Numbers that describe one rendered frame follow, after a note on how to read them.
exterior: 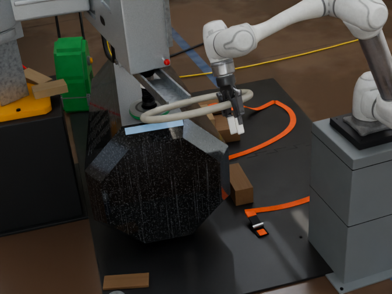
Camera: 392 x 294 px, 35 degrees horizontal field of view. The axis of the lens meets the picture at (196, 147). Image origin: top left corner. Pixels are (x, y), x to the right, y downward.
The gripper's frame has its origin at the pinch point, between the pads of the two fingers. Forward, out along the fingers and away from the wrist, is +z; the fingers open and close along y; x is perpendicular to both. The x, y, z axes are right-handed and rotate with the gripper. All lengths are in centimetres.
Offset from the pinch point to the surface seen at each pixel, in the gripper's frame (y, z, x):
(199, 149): 79, 21, -35
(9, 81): 166, -36, 24
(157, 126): 87, 4, -18
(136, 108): 96, -8, -13
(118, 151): 99, 12, 2
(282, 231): 77, 86, -79
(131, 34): 69, -45, -5
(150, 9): 62, -54, -14
